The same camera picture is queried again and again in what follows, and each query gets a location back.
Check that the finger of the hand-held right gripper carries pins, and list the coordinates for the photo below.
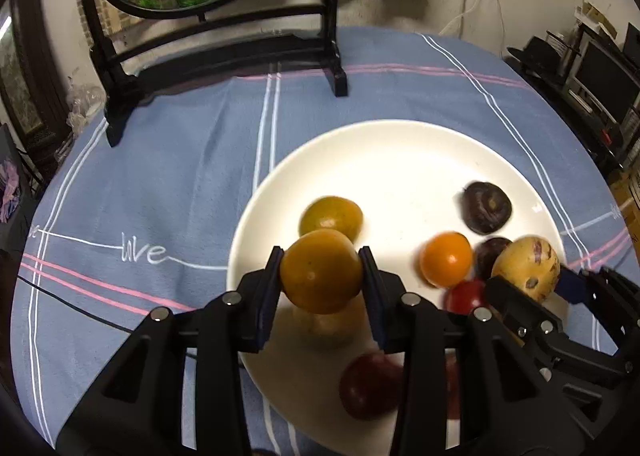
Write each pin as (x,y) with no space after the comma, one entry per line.
(575,283)
(520,306)

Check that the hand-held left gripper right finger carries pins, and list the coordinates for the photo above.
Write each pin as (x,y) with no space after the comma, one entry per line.
(375,296)

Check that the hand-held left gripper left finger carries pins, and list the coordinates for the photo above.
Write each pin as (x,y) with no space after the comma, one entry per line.
(265,296)

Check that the yellow striped pepino melon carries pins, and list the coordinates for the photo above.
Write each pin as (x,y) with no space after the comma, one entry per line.
(525,268)

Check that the yellow-orange tangerine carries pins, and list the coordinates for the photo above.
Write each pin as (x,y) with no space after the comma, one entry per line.
(321,271)

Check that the orange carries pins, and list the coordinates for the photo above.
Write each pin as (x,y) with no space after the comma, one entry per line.
(446,258)

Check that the white round plate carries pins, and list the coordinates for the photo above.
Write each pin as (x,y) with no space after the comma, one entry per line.
(400,166)

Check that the bright red plum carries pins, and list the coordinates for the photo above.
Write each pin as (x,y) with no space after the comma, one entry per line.
(465,297)

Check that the dark purple plum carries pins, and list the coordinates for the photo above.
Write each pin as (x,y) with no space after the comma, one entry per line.
(487,253)

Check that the dark red plum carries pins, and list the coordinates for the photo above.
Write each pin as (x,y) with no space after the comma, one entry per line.
(370,386)

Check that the yellow-green tangerine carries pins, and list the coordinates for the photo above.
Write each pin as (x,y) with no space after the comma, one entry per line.
(331,216)

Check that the cardboard box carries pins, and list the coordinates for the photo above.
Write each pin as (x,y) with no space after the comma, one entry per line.
(625,191)

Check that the dark purple passionfruit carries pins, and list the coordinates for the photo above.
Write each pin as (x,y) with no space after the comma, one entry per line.
(486,206)

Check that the blue striped tablecloth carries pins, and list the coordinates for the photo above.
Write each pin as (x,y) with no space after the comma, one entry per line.
(175,176)

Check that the black media desk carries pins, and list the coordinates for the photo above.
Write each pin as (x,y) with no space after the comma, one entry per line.
(560,81)

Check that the black monitor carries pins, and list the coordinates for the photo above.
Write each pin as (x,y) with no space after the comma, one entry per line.
(607,71)

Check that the clear plastic bag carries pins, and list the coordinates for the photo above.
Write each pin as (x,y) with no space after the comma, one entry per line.
(82,103)

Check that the purple printed picture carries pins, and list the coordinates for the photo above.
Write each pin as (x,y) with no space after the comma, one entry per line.
(10,191)

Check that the dark wooden framed panel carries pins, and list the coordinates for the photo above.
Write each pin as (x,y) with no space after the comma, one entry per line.
(20,76)

